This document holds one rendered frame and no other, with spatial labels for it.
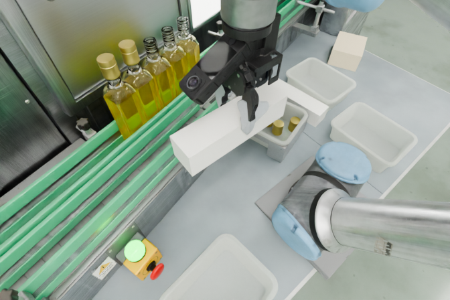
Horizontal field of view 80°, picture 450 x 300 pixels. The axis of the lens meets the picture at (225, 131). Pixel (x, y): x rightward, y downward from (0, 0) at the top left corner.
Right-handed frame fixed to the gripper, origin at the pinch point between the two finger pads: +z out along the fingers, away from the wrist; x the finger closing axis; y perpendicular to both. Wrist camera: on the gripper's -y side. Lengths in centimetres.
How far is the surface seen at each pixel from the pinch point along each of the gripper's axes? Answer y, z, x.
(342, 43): 81, 27, 22
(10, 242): -44.2, 12.9, 11.3
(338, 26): 95, 29, 33
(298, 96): 43, 28, 13
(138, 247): -26.6, 24.0, -0.1
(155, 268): -26.0, 28.3, -5.0
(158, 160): -13.5, 13.1, 10.0
